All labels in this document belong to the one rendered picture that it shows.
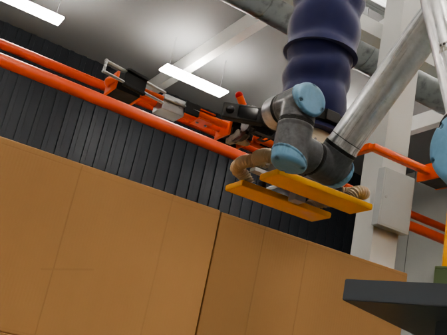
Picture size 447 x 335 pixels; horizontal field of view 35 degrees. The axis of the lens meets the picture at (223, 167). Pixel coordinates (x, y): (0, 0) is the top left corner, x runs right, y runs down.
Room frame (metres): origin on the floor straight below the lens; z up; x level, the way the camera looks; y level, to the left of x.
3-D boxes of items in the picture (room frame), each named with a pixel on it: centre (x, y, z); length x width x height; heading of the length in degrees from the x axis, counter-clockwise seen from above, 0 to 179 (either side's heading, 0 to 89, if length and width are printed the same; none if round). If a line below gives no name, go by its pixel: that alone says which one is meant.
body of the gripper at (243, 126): (1.78, -0.08, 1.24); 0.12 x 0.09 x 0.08; 27
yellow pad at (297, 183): (1.93, -0.28, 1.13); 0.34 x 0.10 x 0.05; 117
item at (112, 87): (1.75, 0.30, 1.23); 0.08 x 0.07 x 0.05; 117
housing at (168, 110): (1.80, 0.18, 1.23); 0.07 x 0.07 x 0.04; 27
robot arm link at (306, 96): (1.63, -0.15, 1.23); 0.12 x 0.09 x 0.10; 27
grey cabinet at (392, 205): (3.33, -0.86, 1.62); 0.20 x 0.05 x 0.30; 115
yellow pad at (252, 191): (2.10, -0.19, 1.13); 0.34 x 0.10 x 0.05; 117
